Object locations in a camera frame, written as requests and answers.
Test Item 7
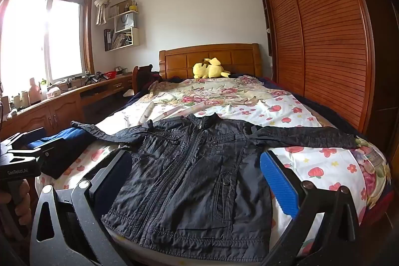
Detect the white paper bag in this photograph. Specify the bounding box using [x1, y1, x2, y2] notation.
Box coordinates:
[115, 10, 138, 33]

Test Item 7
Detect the white wall shelf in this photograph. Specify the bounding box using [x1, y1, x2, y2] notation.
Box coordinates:
[104, 0, 141, 51]

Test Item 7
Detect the wooden framed window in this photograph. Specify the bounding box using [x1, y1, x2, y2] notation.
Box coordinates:
[0, 0, 95, 95]

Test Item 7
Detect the rose print quilt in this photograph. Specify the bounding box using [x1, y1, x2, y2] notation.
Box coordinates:
[146, 74, 300, 118]

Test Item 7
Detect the wooden slatted wardrobe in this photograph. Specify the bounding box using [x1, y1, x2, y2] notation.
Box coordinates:
[255, 0, 399, 157]

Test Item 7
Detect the black jacket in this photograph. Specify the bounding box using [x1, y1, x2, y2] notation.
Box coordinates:
[71, 113, 358, 256]

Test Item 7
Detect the yellow plush toy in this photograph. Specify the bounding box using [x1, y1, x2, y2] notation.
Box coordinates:
[192, 57, 231, 79]

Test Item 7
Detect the wooden bed headboard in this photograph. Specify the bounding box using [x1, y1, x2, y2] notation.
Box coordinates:
[158, 43, 263, 82]

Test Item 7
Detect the pink bottle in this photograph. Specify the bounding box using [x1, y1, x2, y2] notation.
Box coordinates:
[29, 77, 42, 104]

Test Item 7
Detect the wooden desk cabinet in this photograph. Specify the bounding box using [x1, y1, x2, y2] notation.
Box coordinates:
[0, 73, 134, 142]

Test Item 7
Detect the tied beige curtain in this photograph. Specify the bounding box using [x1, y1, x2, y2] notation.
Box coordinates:
[94, 0, 116, 26]

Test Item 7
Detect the wooden chair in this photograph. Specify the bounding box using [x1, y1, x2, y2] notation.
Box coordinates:
[132, 64, 154, 92]

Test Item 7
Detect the person's left hand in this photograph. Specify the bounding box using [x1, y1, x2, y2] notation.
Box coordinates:
[0, 180, 32, 227]

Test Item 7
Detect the strawberry print bedsheet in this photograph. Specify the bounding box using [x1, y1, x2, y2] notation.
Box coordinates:
[34, 94, 392, 265]

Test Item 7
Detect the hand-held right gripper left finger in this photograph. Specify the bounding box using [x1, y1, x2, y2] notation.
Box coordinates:
[29, 149, 134, 266]

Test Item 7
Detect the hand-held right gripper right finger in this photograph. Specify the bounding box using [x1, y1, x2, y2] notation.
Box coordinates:
[259, 149, 360, 266]

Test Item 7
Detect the dark blue blanket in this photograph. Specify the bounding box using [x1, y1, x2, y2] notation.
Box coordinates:
[262, 75, 362, 136]

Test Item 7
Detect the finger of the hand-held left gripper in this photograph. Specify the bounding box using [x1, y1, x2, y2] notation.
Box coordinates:
[0, 128, 46, 151]
[11, 139, 66, 161]

